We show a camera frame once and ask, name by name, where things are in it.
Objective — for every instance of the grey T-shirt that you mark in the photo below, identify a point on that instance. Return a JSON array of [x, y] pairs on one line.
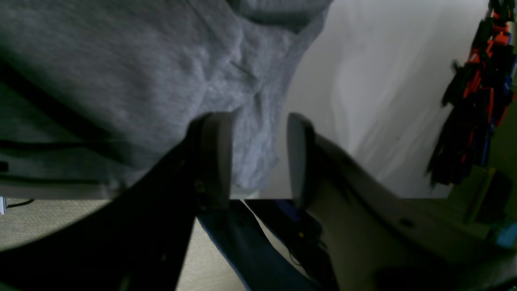
[[95, 92]]

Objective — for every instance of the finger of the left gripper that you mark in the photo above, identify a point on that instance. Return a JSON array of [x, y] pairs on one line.
[[139, 240], [377, 241]]

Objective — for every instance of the grey-blue laptop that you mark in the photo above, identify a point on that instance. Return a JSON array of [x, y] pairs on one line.
[[238, 236]]

